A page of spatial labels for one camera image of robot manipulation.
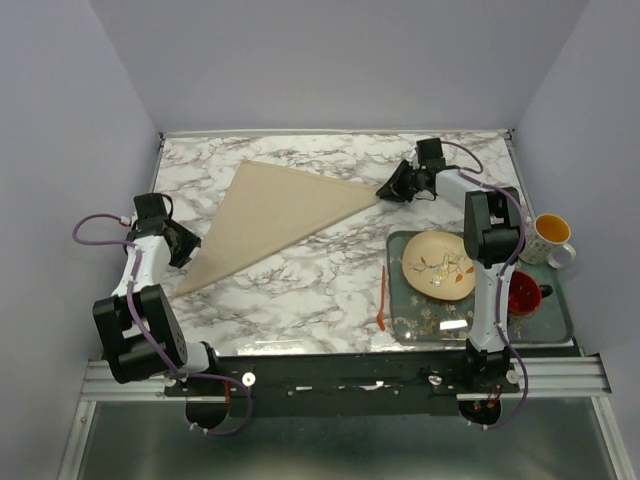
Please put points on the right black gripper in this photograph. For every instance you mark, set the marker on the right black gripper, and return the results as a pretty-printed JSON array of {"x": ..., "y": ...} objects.
[{"x": 392, "y": 189}]

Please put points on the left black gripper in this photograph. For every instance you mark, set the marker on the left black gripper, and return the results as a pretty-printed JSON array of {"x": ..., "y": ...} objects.
[{"x": 189, "y": 243}]

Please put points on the beige cloth napkin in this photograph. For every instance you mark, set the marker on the beige cloth napkin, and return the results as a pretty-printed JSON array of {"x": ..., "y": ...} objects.
[{"x": 268, "y": 208}]

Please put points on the orange plastic fork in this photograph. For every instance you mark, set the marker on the orange plastic fork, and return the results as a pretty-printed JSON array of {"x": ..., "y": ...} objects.
[{"x": 380, "y": 317}]

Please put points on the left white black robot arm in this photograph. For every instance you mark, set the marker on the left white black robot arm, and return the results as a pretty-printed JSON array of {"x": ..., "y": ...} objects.
[{"x": 138, "y": 329}]

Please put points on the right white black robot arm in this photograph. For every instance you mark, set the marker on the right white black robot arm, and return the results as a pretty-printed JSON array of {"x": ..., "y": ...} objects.
[{"x": 493, "y": 237}]

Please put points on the white floral mug yellow inside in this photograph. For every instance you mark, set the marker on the white floral mug yellow inside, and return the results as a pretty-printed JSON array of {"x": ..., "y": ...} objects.
[{"x": 547, "y": 241}]

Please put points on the beige floral plate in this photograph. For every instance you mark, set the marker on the beige floral plate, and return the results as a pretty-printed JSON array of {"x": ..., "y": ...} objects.
[{"x": 436, "y": 264}]

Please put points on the teal floral serving tray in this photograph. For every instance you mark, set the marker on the teal floral serving tray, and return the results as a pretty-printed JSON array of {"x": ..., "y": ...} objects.
[{"x": 420, "y": 320}]

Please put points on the red black cup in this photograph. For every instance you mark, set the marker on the red black cup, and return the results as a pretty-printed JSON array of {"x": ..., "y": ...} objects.
[{"x": 525, "y": 294}]

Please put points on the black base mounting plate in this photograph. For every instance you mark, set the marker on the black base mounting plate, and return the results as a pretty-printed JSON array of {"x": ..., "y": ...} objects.
[{"x": 237, "y": 389}]

